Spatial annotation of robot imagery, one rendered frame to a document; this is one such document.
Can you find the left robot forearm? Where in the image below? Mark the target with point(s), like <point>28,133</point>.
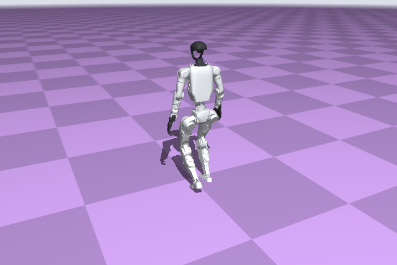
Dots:
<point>175,106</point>

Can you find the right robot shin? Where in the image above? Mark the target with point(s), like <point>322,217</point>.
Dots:
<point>203,155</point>

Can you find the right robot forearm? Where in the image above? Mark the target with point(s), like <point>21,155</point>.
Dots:
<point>218,100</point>

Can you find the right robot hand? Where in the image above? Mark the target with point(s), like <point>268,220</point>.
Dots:
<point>218,111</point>

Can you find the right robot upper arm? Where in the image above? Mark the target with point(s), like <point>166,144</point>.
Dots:
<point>218,80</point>

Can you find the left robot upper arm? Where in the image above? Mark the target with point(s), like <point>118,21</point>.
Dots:
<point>182,74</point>

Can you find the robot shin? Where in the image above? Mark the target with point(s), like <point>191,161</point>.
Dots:
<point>189,165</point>
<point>203,155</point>

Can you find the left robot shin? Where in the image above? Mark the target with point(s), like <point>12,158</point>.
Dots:
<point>189,165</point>

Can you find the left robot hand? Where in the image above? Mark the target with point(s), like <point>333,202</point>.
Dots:
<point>169,125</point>

